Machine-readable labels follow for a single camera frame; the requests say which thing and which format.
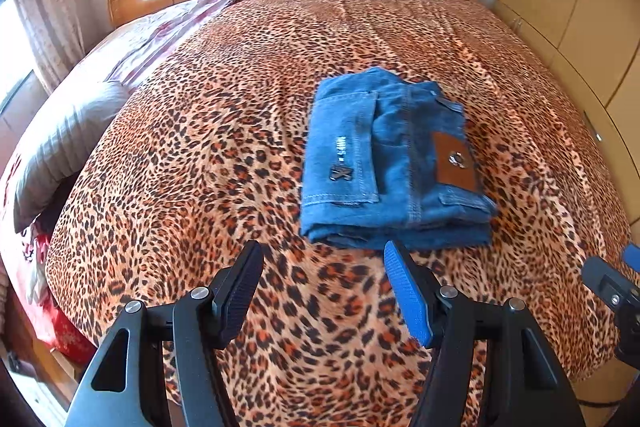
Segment light wooden wardrobe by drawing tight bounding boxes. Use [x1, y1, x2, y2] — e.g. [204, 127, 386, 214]
[494, 0, 639, 225]

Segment pink floral quilt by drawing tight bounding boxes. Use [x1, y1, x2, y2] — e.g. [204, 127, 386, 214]
[14, 0, 302, 148]

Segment blue denim pants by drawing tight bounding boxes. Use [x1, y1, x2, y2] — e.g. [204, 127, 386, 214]
[300, 67, 497, 251]

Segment red floral blanket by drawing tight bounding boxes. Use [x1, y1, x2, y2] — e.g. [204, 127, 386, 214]
[1, 156, 96, 366]

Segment grey striped pillow left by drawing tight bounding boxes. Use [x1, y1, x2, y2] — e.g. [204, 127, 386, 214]
[13, 79, 130, 233]

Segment floral curtain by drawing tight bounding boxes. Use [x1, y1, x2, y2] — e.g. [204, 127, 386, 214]
[14, 0, 88, 94]

